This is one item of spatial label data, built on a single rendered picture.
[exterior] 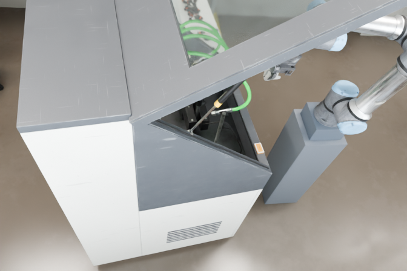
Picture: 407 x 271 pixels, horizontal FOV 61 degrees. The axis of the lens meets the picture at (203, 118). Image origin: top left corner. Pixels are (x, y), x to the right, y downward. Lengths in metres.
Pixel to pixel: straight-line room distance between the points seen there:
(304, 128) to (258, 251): 0.91
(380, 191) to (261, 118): 1.05
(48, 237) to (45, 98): 1.54
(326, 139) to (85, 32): 1.32
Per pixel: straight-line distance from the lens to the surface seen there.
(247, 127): 1.63
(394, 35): 1.53
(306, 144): 1.87
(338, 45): 1.28
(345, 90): 1.72
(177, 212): 1.65
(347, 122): 1.64
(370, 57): 3.97
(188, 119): 1.57
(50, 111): 0.97
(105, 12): 1.23
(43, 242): 2.43
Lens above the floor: 2.25
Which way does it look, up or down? 53 degrees down
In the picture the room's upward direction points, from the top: 12 degrees clockwise
